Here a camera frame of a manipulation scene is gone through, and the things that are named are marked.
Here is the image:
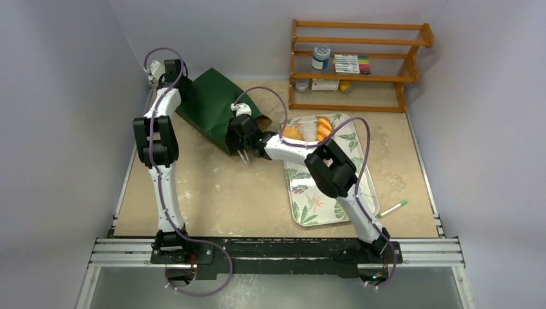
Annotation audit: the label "green paper bag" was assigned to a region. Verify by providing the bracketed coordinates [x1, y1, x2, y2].
[175, 68, 273, 155]

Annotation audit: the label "purple cable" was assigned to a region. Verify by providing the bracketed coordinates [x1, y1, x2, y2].
[232, 86, 399, 291]
[144, 46, 234, 299]

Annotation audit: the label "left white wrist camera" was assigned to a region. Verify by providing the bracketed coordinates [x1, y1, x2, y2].
[144, 61, 165, 83]

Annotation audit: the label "green white marker pen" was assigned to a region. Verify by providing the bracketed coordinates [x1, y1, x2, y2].
[377, 200, 408, 218]

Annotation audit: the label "white jar blue lid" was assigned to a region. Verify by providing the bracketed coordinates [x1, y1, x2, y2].
[311, 45, 331, 70]

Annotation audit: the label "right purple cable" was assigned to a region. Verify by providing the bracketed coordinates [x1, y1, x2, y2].
[232, 86, 399, 291]

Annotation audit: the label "fake baguette bread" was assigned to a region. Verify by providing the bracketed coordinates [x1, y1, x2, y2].
[315, 117, 333, 142]

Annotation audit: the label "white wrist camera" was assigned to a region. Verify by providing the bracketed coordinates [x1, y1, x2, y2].
[144, 61, 165, 83]
[230, 103, 252, 117]

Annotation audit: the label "white small box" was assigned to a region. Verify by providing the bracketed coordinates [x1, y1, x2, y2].
[311, 79, 339, 91]

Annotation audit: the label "yellow fake bread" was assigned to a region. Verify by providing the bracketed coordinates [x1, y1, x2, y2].
[282, 126, 304, 141]

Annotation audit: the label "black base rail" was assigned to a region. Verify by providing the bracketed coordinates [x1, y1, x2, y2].
[151, 233, 404, 283]

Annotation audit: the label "metal tongs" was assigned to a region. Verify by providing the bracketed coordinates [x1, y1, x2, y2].
[237, 148, 251, 166]

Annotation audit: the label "coloured marker set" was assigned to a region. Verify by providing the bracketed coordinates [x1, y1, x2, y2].
[332, 55, 371, 75]

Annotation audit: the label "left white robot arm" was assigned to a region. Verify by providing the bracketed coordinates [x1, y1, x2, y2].
[133, 59, 192, 263]

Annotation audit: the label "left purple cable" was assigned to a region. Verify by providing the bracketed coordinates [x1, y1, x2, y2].
[144, 46, 234, 299]

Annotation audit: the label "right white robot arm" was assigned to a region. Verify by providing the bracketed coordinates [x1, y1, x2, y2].
[228, 115, 401, 262]

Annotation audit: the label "small grey jar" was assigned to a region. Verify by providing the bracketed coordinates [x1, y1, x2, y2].
[294, 79, 310, 93]

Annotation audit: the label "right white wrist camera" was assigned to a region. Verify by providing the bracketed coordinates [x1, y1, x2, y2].
[230, 103, 252, 117]

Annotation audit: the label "orange wooden shelf rack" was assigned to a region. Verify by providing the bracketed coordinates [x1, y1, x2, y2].
[288, 19, 435, 113]

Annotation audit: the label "small yellow object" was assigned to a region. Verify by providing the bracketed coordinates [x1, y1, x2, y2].
[339, 80, 353, 93]

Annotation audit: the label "leaf pattern serving tray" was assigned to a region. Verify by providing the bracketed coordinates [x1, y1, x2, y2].
[285, 115, 364, 227]

